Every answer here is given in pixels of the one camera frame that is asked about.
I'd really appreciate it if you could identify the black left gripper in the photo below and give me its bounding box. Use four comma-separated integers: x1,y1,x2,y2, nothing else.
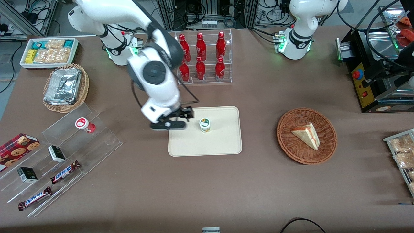
361,41,414,89

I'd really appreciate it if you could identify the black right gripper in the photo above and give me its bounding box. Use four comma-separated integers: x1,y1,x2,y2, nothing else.
150,107,195,131

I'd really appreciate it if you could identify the beige plastic tray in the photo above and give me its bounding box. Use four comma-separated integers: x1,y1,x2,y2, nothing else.
168,106,243,157

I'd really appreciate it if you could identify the silver foil tray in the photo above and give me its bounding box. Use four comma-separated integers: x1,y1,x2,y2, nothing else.
44,68,82,105

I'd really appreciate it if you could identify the black machine with red button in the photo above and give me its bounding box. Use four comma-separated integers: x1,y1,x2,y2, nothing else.
336,6,414,114

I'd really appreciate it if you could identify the red cola bottle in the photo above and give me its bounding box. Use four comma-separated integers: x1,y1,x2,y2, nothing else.
215,57,225,81
196,32,207,61
179,62,190,82
195,56,206,81
216,31,226,59
179,34,191,62

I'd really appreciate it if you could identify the clear acrylic bottle rack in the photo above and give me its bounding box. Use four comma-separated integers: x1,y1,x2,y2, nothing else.
174,28,233,85

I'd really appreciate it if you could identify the red food item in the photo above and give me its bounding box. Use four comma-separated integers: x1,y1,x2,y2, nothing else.
397,29,414,48

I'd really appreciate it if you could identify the clear bag of snacks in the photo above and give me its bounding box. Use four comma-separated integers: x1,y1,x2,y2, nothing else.
393,151,414,169
389,134,414,152

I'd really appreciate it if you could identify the wrapped sandwich wedge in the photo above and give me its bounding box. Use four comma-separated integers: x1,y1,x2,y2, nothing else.
291,122,321,151

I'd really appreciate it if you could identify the clear acrylic stepped display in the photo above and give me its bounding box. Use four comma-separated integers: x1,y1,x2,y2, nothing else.
0,103,123,218

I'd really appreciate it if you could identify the red-lidded yogurt cup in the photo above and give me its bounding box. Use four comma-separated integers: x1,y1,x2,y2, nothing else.
75,117,96,134

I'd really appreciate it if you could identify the light tan wicker basket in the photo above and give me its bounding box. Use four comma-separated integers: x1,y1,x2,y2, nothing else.
43,63,90,113

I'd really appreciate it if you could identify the brown round wicker basket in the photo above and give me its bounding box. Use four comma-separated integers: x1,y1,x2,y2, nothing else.
277,108,338,165

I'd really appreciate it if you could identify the white snack bin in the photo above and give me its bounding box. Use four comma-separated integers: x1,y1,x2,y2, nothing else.
19,38,80,69

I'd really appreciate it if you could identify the Snickers chocolate bar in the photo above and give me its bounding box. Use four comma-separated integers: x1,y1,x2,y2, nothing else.
18,186,52,211
50,160,81,185

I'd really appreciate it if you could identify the small black box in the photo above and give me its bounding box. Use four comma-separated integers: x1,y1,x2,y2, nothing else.
17,167,38,183
48,145,66,163

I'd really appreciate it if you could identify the clear bag of crackers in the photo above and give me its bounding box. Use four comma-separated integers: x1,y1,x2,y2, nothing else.
33,39,71,64

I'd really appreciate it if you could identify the yellow snack packet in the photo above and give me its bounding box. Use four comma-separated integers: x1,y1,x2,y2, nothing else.
25,49,38,64

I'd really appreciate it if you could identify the red plaid cookie box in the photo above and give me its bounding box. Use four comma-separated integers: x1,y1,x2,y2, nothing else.
0,133,40,172

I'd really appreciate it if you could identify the grey wire rack tray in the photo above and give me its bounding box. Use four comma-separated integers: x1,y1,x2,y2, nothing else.
383,129,414,198

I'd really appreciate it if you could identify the black cable loop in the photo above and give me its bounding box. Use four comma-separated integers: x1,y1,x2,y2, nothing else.
280,218,327,233

